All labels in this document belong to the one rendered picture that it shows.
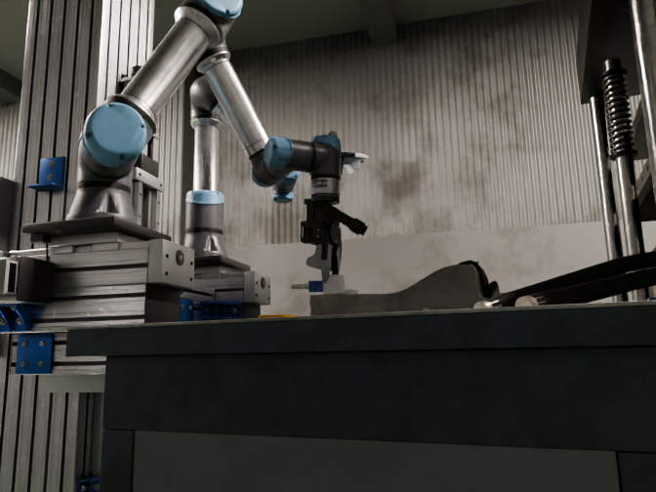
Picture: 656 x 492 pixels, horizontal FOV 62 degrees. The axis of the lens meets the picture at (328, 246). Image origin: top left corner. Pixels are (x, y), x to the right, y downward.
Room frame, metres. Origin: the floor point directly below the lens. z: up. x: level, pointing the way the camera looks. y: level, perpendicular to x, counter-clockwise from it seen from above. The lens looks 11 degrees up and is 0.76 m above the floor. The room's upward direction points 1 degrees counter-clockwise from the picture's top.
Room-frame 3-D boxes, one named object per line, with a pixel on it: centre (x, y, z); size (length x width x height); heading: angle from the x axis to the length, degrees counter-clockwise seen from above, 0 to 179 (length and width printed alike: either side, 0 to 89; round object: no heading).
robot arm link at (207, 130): (1.82, 0.41, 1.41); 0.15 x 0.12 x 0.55; 12
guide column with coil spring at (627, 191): (1.81, -1.02, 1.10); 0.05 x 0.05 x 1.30
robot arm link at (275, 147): (1.29, 0.10, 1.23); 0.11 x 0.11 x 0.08; 27
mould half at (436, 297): (1.30, -0.24, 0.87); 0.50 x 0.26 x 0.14; 68
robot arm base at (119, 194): (1.21, 0.51, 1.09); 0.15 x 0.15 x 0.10
